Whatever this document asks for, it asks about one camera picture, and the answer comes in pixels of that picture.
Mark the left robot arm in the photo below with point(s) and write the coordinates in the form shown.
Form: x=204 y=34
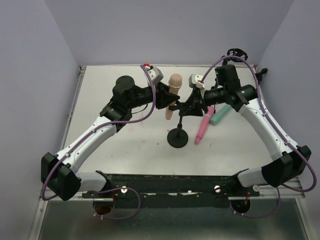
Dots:
x=59 y=172

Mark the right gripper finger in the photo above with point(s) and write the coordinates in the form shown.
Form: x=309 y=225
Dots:
x=186 y=110
x=189 y=103

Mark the pink microphone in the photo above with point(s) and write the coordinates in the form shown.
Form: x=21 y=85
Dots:
x=204 y=124

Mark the black round-base clip stand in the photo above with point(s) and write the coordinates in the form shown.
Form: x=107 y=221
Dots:
x=177 y=137

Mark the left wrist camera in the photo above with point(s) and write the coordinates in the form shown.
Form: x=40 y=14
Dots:
x=154 y=73

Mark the black tripod shock-mount stand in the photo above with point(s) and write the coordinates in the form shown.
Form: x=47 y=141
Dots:
x=237 y=53

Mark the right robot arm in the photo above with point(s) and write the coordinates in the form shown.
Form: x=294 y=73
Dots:
x=289 y=159

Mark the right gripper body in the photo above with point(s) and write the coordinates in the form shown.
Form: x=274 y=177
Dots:
x=199 y=99

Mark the beige microphone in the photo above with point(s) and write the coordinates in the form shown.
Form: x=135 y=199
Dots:
x=175 y=83

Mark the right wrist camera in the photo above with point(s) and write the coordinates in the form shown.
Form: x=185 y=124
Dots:
x=195 y=81

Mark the teal microphone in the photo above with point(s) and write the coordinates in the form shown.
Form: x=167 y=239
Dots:
x=218 y=116

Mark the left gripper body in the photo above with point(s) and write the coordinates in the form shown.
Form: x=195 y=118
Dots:
x=158 y=95

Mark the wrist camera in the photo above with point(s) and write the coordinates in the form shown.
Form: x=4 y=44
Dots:
x=195 y=81
x=154 y=73

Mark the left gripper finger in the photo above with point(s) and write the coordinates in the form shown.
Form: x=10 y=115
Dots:
x=170 y=98
x=164 y=89

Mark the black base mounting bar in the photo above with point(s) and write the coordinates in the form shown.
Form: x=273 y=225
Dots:
x=170 y=191

